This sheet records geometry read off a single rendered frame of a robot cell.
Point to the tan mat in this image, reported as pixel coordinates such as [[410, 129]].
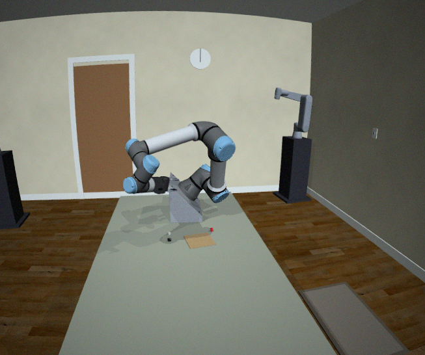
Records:
[[199, 240]]

